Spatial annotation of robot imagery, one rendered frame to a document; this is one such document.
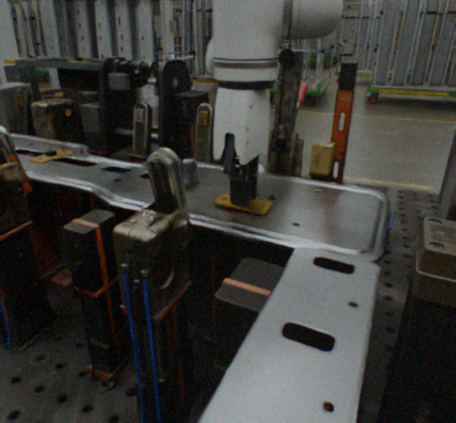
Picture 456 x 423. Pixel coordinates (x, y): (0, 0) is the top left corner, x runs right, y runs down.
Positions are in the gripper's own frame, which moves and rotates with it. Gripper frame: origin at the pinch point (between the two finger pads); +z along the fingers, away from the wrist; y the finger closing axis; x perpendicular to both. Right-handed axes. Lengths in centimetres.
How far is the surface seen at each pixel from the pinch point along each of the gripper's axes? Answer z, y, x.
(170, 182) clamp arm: -5.1, 12.9, -4.2
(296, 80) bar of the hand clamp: -13.6, -19.5, 1.6
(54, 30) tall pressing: -21, -321, -395
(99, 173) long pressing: 3.0, -1.7, -30.4
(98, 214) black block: 4.0, 9.9, -19.9
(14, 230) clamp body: 10.0, 12.1, -37.9
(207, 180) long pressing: 3.1, -7.3, -10.3
